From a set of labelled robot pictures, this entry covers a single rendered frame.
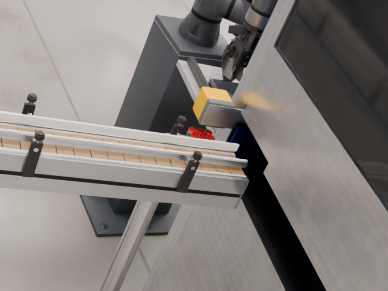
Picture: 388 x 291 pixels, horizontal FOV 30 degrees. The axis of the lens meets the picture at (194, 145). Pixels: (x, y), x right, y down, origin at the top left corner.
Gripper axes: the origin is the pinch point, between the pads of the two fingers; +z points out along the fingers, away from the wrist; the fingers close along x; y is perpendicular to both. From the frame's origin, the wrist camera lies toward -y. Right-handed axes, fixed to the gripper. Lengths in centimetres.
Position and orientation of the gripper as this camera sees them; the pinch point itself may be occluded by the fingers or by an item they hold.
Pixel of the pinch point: (226, 78)
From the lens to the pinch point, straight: 215.8
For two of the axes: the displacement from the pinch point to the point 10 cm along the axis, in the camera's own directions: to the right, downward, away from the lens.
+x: 8.9, 1.2, 4.3
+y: 2.7, 6.3, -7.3
